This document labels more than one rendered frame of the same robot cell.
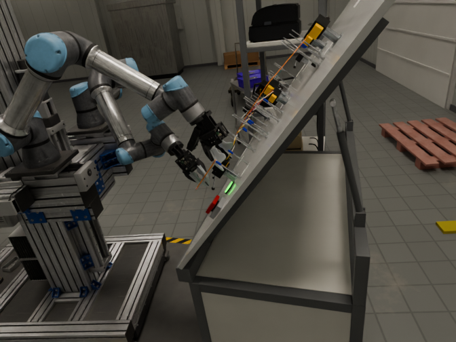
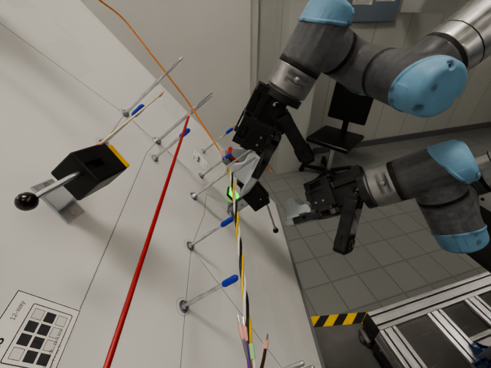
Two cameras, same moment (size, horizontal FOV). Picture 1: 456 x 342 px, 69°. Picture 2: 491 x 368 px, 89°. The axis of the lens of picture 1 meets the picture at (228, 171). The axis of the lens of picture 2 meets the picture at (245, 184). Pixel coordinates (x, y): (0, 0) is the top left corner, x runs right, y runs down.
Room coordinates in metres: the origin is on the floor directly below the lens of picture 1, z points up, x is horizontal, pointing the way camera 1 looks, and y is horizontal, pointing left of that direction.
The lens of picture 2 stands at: (1.53, -0.17, 1.47)
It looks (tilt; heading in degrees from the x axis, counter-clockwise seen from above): 35 degrees down; 156
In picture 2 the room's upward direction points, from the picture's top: straight up
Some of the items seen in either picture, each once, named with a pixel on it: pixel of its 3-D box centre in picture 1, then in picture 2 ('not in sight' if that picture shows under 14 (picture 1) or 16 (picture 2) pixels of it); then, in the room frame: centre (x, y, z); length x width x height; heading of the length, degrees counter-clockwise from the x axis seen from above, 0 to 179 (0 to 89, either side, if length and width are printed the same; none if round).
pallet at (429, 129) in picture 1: (435, 142); not in sight; (3.28, -2.34, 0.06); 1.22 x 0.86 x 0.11; 173
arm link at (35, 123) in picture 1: (27, 126); not in sight; (1.38, 0.81, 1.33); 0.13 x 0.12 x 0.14; 171
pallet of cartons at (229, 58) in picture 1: (241, 58); not in sight; (10.41, -0.85, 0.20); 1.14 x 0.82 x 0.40; 83
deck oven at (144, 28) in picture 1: (150, 40); not in sight; (10.54, 1.75, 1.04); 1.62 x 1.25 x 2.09; 83
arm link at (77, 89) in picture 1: (83, 96); not in sight; (1.88, 0.74, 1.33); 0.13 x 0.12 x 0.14; 121
